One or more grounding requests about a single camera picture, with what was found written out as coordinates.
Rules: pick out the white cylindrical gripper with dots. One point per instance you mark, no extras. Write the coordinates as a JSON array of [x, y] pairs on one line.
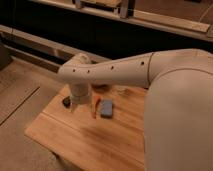
[[80, 94]]

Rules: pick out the dark ceramic bowl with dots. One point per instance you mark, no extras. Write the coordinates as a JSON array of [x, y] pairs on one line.
[[100, 88]]

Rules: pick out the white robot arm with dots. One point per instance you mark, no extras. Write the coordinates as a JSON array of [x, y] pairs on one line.
[[178, 109]]

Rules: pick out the black rectangular block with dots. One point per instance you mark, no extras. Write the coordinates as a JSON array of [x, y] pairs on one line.
[[66, 102]]

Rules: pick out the orange red marker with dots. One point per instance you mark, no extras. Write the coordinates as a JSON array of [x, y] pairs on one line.
[[95, 104]]

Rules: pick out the blue sponge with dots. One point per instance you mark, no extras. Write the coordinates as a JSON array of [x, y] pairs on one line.
[[106, 108]]

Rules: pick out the metal window frame post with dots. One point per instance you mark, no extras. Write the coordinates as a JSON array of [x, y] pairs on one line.
[[126, 8]]

